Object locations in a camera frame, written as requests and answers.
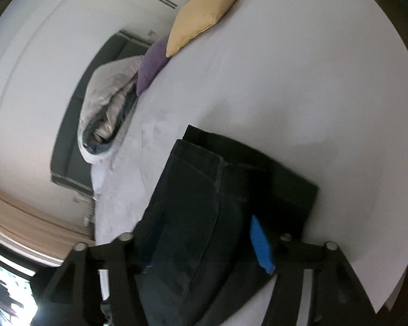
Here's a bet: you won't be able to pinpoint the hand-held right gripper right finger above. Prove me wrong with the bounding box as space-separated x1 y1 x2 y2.
250 215 385 326

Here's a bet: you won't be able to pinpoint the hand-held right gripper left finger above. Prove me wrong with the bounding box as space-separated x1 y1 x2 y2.
41 233 151 326

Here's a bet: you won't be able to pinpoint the black pants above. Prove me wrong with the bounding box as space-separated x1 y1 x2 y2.
100 124 319 326

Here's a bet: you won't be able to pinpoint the beige curtain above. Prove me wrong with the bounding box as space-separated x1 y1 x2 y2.
0 183 96 266

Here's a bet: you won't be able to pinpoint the glass sliding door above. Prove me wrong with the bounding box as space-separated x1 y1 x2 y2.
0 236 39 326

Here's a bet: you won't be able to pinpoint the grey upholstered headboard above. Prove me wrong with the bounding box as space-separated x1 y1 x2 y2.
50 32 154 195

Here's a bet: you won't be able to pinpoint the bed with white sheet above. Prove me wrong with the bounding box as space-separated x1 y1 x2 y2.
88 0 408 326

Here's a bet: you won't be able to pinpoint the rolled white grey duvet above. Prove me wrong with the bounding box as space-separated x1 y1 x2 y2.
78 55 145 165

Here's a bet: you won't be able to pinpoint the purple pillow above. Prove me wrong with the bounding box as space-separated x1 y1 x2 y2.
136 37 171 96

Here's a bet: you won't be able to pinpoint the yellow pillow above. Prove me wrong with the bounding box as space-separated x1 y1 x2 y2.
166 0 250 58

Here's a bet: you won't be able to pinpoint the white wardrobe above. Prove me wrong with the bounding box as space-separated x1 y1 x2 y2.
7 0 211 85

